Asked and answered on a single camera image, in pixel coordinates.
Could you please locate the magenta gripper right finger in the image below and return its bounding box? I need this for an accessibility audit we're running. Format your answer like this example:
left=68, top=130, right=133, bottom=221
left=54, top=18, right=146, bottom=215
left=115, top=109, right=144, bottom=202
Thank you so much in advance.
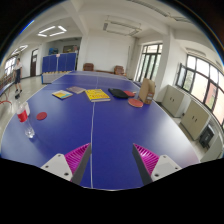
left=132, top=144, right=181, bottom=185

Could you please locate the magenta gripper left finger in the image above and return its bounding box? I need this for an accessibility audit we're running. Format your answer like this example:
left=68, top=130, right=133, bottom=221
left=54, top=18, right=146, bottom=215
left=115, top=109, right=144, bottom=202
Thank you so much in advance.
left=42, top=143, right=91, bottom=185

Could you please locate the clear drinking glass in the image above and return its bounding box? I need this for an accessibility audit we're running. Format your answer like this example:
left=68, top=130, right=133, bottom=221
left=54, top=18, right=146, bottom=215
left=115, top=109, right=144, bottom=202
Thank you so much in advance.
left=24, top=120, right=35, bottom=138

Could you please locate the small red round lid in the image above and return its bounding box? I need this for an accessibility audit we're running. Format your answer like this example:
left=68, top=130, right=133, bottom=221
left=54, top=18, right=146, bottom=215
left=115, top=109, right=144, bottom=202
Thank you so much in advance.
left=36, top=112, right=47, bottom=120

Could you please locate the red paddle near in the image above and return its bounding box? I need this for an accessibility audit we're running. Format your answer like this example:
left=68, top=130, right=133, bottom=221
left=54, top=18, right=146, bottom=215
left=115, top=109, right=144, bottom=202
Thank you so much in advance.
left=128, top=98, right=143, bottom=108

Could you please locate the red paddle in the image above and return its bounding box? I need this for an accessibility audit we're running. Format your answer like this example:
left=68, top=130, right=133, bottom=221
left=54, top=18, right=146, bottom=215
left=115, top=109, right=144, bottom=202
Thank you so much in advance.
left=128, top=98, right=143, bottom=108
left=123, top=91, right=135, bottom=97

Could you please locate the beige cabinet near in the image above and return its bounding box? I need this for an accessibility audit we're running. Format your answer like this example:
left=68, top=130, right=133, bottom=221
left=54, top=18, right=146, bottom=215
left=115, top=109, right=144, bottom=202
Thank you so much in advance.
left=181, top=101, right=210, bottom=140

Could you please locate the beige cabinet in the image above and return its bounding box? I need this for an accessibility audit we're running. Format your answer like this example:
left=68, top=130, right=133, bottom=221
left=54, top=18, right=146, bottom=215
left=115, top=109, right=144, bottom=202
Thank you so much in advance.
left=181, top=101, right=210, bottom=140
left=162, top=85, right=188, bottom=117

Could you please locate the black box on floor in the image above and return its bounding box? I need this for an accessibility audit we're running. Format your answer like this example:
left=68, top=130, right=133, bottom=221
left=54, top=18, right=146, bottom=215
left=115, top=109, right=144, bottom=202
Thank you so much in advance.
left=199, top=125, right=214, bottom=148

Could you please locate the beige cabinet far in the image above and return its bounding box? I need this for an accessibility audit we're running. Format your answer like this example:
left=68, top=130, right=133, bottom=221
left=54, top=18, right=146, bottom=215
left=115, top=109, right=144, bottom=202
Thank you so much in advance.
left=162, top=85, right=188, bottom=117

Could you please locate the yellow blue book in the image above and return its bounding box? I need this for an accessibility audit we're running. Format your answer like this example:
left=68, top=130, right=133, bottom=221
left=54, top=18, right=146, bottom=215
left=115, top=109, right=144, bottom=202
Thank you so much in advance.
left=52, top=90, right=72, bottom=100

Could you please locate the large yellow book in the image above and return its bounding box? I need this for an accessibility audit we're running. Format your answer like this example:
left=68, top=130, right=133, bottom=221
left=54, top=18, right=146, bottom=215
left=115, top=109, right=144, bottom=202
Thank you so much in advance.
left=85, top=89, right=110, bottom=102

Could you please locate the red paddle far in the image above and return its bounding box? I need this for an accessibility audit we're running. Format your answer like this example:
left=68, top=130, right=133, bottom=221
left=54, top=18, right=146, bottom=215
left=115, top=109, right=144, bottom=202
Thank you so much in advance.
left=123, top=91, right=135, bottom=97

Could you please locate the grey thin booklet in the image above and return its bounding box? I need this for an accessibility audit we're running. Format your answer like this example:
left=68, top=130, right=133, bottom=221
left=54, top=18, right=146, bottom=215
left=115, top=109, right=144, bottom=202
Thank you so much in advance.
left=66, top=86, right=86, bottom=94

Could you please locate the brown cardboard box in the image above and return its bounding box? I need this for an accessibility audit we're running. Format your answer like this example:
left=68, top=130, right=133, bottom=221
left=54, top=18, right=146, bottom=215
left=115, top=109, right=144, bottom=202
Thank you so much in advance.
left=139, top=78, right=155, bottom=104

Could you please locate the black paddle case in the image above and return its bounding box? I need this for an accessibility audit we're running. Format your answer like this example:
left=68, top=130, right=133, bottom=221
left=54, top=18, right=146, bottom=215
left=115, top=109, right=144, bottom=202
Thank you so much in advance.
left=108, top=88, right=128, bottom=99

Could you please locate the blue folded table tennis table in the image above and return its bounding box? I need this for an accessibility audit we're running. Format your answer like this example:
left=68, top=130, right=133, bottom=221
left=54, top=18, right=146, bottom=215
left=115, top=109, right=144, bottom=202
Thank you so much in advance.
left=42, top=53, right=77, bottom=84

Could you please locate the brown armchair left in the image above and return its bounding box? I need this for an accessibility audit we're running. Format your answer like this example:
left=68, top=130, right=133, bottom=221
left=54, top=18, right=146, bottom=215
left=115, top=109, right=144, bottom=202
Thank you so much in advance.
left=83, top=63, right=94, bottom=71

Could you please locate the brown armchair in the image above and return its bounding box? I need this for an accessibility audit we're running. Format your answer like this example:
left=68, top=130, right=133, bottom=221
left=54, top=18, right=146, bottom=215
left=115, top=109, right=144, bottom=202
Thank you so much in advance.
left=83, top=63, right=94, bottom=71
left=114, top=66, right=124, bottom=75

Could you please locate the brown armchair right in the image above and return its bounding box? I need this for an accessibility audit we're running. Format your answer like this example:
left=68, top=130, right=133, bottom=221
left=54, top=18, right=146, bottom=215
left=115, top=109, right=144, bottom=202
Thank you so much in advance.
left=114, top=66, right=124, bottom=75

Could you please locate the person in white shirt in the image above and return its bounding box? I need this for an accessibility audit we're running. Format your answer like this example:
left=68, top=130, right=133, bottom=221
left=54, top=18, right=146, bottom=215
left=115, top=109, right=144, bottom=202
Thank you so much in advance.
left=13, top=59, right=22, bottom=92

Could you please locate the dark wooden door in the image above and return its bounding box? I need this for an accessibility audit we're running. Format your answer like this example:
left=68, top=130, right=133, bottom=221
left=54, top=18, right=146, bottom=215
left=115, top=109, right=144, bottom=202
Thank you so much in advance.
left=30, top=49, right=38, bottom=77

